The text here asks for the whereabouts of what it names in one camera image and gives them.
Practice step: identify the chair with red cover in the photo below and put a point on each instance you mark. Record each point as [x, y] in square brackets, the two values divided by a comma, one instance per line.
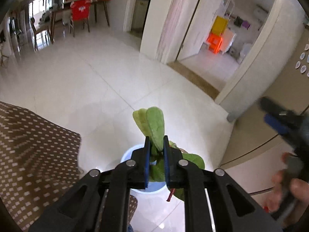
[80, 10]

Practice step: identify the white bathroom door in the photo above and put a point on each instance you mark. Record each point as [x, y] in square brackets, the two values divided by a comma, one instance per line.
[199, 28]

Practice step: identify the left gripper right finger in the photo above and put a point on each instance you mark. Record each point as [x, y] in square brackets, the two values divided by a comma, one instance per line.
[213, 200]

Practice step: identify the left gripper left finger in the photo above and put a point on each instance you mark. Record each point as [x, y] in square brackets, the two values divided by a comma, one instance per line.
[100, 200]

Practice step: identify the pink door curtain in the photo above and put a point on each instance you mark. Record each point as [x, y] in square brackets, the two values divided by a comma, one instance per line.
[169, 29]

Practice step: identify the orange plastic stool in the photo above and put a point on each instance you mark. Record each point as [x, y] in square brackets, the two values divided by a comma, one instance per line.
[214, 42]

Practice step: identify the yellow plastic stool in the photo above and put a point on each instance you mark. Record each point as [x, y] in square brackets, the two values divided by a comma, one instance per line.
[219, 26]

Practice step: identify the wooden dining chair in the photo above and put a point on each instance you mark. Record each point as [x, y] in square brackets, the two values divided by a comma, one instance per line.
[39, 30]

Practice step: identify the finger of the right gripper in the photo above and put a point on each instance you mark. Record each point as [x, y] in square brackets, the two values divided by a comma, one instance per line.
[285, 122]

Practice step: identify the person's right hand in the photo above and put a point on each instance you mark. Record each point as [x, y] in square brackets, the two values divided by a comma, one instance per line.
[298, 188]

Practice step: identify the dark wooden dining table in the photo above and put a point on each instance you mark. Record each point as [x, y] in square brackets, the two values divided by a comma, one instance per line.
[57, 11]

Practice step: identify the brown polka dot tablecloth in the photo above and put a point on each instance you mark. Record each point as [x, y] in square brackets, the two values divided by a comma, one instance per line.
[38, 163]

